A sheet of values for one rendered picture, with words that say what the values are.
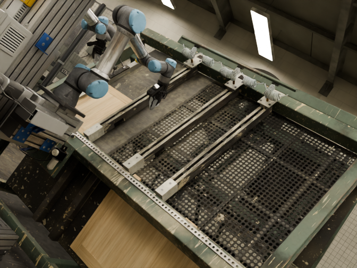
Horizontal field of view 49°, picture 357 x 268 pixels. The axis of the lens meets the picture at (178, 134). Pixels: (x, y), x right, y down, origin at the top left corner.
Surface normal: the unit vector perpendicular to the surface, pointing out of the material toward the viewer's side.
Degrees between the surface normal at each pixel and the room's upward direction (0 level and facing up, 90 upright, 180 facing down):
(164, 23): 90
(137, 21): 82
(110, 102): 59
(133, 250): 90
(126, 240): 90
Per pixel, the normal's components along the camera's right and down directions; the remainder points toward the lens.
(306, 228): -0.05, -0.71
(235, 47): -0.28, -0.26
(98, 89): 0.61, 0.55
